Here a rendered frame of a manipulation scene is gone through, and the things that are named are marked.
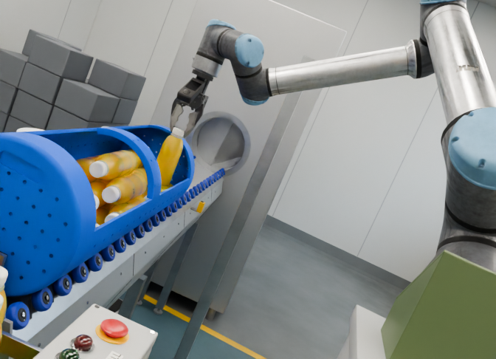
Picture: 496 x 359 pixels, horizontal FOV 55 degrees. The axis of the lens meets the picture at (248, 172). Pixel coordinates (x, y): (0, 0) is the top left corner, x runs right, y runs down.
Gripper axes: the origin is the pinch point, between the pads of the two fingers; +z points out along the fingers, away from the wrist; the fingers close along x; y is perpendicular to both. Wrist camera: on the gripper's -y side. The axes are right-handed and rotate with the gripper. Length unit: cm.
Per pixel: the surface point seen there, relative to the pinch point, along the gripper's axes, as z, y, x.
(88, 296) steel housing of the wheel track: 36, -52, -7
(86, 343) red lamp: 14, -101, -22
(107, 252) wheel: 28, -44, -5
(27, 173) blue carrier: 7, -76, 4
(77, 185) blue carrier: 6, -75, -4
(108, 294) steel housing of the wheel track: 40, -41, -8
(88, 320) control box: 15, -94, -20
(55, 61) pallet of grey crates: 21, 264, 187
